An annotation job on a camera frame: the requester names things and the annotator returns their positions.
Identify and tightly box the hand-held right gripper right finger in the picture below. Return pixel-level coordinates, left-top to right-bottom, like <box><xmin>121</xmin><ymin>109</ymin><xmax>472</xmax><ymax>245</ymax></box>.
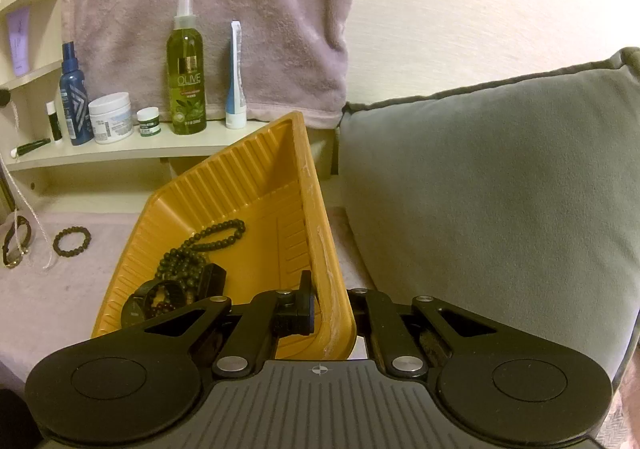
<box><xmin>346</xmin><ymin>287</ymin><xmax>502</xmax><ymax>378</ymax></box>

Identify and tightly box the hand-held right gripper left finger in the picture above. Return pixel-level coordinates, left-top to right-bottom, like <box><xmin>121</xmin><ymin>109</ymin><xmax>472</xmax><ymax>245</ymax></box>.
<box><xmin>145</xmin><ymin>270</ymin><xmax>318</xmax><ymax>378</ymax></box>

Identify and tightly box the black bead necklace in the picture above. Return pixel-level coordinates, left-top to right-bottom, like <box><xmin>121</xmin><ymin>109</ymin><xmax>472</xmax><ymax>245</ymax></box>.
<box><xmin>156</xmin><ymin>218</ymin><xmax>247</xmax><ymax>301</ymax></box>

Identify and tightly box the yellow plastic tray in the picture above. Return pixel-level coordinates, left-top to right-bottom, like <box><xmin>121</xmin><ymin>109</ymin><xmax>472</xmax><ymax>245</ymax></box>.
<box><xmin>91</xmin><ymin>111</ymin><xmax>357</xmax><ymax>363</ymax></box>

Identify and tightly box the grey green cushion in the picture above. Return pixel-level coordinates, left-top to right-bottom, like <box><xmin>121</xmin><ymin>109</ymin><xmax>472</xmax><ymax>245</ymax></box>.
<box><xmin>338</xmin><ymin>47</ymin><xmax>640</xmax><ymax>382</ymax></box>

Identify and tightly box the black wristwatch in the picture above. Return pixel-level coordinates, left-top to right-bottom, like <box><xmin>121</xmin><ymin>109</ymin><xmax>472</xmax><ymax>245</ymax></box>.
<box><xmin>121</xmin><ymin>265</ymin><xmax>227</xmax><ymax>330</ymax></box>

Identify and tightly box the white blue tube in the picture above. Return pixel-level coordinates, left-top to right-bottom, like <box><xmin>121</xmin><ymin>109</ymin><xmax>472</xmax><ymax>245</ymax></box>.
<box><xmin>224</xmin><ymin>20</ymin><xmax>247</xmax><ymax>130</ymax></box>

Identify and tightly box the beige headboard shelf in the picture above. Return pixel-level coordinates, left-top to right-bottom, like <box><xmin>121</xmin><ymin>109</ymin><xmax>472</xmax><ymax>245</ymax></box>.
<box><xmin>0</xmin><ymin>0</ymin><xmax>337</xmax><ymax>202</ymax></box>

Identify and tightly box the small green jar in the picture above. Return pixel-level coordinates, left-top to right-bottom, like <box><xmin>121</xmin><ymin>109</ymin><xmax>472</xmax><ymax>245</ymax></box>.
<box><xmin>136</xmin><ymin>107</ymin><xmax>162</xmax><ymax>138</ymax></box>

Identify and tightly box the green spray bottle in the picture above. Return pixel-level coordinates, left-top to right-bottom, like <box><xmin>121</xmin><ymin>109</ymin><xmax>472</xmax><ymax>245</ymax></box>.
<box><xmin>166</xmin><ymin>0</ymin><xmax>208</xmax><ymax>135</ymax></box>

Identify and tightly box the white cream jar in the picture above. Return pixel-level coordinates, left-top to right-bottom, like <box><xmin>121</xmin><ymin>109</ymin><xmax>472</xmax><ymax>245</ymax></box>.
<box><xmin>88</xmin><ymin>92</ymin><xmax>135</xmax><ymax>145</ymax></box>

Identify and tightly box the mauve plush towel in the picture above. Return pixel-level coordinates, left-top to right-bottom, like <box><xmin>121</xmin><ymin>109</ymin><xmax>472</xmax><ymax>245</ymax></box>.
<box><xmin>61</xmin><ymin>0</ymin><xmax>362</xmax><ymax>130</ymax></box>

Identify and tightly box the small white black tube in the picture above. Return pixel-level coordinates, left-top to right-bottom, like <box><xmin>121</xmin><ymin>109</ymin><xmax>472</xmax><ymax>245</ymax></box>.
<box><xmin>46</xmin><ymin>101</ymin><xmax>64</xmax><ymax>142</ymax></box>

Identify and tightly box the blue spray bottle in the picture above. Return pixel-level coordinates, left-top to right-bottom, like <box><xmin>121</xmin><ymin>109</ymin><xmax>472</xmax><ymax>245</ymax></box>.
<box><xmin>59</xmin><ymin>42</ymin><xmax>94</xmax><ymax>146</ymax></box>

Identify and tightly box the dark green pen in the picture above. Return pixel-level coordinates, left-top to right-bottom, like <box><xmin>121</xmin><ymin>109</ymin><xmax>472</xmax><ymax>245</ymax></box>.
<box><xmin>11</xmin><ymin>137</ymin><xmax>52</xmax><ymax>158</ymax></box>

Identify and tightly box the purple tube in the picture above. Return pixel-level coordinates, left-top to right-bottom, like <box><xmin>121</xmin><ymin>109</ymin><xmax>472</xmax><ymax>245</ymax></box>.
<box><xmin>7</xmin><ymin>7</ymin><xmax>32</xmax><ymax>77</ymax></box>

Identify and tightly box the dark red bead bracelet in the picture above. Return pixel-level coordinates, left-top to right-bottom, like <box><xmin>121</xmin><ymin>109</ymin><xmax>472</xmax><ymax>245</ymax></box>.
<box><xmin>150</xmin><ymin>287</ymin><xmax>194</xmax><ymax>318</ymax></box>

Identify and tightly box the black bead bracelet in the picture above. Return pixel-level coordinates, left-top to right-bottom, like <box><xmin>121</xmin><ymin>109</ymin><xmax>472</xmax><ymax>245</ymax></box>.
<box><xmin>52</xmin><ymin>226</ymin><xmax>92</xmax><ymax>259</ymax></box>

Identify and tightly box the white cord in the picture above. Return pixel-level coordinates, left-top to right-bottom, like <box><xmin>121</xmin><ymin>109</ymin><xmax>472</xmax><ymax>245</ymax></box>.
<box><xmin>9</xmin><ymin>101</ymin><xmax>56</xmax><ymax>271</ymax></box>

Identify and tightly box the brown leather bracelet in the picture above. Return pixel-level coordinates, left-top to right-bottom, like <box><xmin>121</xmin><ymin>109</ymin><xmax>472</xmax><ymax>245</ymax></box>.
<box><xmin>1</xmin><ymin>215</ymin><xmax>33</xmax><ymax>270</ymax></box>

